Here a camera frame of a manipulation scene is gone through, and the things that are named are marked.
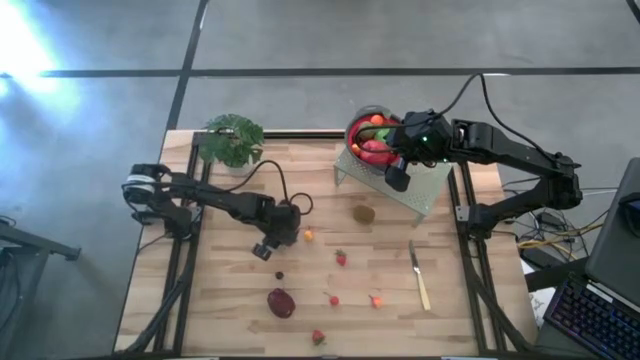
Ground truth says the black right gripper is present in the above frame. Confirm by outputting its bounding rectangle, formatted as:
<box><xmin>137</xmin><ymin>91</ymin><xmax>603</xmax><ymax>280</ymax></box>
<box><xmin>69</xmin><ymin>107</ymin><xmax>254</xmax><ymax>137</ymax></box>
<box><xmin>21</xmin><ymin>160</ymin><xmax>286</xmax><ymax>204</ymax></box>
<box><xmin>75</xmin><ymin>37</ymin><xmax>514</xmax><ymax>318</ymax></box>
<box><xmin>385</xmin><ymin>109</ymin><xmax>454</xmax><ymax>194</ymax></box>

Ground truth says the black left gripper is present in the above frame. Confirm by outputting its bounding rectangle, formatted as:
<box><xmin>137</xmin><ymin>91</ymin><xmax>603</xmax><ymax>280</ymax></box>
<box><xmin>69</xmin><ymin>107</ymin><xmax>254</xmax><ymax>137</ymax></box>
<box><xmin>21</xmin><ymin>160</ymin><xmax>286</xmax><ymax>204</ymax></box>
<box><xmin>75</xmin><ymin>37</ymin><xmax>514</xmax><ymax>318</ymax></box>
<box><xmin>251</xmin><ymin>199</ymin><xmax>304</xmax><ymax>262</ymax></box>

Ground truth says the dark red apple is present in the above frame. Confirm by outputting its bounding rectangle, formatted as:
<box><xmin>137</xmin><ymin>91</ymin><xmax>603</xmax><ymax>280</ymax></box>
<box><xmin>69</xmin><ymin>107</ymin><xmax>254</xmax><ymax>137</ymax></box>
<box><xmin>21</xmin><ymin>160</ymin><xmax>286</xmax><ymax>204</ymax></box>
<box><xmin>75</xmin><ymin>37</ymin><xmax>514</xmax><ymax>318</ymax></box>
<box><xmin>266</xmin><ymin>287</ymin><xmax>297</xmax><ymax>320</ymax></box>

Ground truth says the pale green perforated metal shelf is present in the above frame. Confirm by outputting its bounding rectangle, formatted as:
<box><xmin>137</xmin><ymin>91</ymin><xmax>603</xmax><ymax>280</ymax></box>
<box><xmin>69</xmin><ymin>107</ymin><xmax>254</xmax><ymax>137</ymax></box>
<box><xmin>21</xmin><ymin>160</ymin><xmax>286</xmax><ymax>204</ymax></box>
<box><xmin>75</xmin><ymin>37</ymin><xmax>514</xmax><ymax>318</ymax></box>
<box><xmin>333</xmin><ymin>139</ymin><xmax>455</xmax><ymax>226</ymax></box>

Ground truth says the red collapsible colander grey rim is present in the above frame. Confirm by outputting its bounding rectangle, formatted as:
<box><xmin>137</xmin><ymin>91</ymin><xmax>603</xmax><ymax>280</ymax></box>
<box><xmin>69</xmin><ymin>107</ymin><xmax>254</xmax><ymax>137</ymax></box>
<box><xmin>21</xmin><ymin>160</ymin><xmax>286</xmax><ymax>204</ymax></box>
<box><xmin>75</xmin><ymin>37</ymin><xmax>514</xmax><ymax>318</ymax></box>
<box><xmin>344</xmin><ymin>104</ymin><xmax>414</xmax><ymax>176</ymax></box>

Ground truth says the green plant in white pot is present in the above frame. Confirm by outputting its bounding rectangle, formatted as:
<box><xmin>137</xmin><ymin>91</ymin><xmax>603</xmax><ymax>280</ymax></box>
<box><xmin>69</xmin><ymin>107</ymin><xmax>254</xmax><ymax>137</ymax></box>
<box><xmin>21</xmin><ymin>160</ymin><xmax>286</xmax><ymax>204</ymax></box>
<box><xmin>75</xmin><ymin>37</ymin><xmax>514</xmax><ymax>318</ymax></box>
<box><xmin>198</xmin><ymin>113</ymin><xmax>266</xmax><ymax>177</ymax></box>

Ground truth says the white printed paper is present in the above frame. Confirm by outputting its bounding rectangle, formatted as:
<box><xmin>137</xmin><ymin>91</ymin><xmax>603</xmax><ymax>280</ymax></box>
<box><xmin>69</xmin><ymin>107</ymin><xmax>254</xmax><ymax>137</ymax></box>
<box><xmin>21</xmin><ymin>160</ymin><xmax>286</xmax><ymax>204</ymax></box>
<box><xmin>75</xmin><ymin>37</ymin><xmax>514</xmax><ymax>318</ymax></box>
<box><xmin>519</xmin><ymin>259</ymin><xmax>556</xmax><ymax>329</ymax></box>

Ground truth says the dark metal stand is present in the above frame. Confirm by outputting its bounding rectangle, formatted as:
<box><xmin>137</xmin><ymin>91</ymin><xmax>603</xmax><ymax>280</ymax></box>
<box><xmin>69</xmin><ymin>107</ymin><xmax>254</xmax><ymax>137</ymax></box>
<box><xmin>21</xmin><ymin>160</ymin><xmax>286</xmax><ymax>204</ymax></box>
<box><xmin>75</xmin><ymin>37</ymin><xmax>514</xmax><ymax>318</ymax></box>
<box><xmin>0</xmin><ymin>218</ymin><xmax>82</xmax><ymax>360</ymax></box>

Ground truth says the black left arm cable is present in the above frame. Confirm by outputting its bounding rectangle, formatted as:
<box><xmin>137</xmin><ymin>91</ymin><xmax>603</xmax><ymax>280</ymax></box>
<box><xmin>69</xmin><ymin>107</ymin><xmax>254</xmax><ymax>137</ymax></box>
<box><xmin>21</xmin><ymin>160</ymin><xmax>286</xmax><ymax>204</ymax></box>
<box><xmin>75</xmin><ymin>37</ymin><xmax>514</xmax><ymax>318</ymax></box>
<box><xmin>219</xmin><ymin>159</ymin><xmax>315</xmax><ymax>217</ymax></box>

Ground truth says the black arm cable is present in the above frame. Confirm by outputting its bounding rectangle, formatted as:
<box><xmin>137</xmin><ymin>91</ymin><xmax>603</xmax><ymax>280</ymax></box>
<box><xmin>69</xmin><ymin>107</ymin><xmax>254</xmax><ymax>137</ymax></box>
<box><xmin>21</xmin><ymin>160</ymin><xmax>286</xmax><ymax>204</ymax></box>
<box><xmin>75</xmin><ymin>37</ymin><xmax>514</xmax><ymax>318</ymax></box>
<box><xmin>219</xmin><ymin>159</ymin><xmax>315</xmax><ymax>217</ymax></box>
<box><xmin>357</xmin><ymin>73</ymin><xmax>561</xmax><ymax>166</ymax></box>

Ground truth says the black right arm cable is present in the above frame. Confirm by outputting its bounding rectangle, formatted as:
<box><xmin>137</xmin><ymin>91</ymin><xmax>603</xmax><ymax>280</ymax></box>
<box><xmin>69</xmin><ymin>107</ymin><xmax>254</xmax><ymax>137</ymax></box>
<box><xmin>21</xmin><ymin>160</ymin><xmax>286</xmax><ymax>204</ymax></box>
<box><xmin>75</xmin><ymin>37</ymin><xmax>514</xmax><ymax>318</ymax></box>
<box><xmin>357</xmin><ymin>73</ymin><xmax>561</xmax><ymax>166</ymax></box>

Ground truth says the black aluminium rig frame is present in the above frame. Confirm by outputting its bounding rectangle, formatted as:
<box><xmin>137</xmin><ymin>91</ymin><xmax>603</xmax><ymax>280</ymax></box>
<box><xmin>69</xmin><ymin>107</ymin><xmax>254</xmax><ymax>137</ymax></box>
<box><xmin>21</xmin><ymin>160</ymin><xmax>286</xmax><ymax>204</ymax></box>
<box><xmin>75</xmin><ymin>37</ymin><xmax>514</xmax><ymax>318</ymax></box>
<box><xmin>117</xmin><ymin>129</ymin><xmax>539</xmax><ymax>357</ymax></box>

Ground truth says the knife with cream handle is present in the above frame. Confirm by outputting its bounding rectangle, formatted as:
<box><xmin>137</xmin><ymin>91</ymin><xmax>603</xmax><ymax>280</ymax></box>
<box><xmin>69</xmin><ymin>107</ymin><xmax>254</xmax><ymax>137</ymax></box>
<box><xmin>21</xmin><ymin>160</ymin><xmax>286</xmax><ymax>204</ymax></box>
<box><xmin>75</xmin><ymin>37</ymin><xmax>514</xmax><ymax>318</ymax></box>
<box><xmin>408</xmin><ymin>239</ymin><xmax>432</xmax><ymax>312</ymax></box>

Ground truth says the yellow floor cable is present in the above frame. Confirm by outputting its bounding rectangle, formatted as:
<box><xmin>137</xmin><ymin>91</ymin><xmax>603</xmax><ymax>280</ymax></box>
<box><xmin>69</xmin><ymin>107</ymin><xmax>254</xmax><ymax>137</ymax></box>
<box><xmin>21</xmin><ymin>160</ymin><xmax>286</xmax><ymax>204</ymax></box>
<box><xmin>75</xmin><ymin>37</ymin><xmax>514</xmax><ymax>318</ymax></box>
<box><xmin>517</xmin><ymin>222</ymin><xmax>604</xmax><ymax>250</ymax></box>

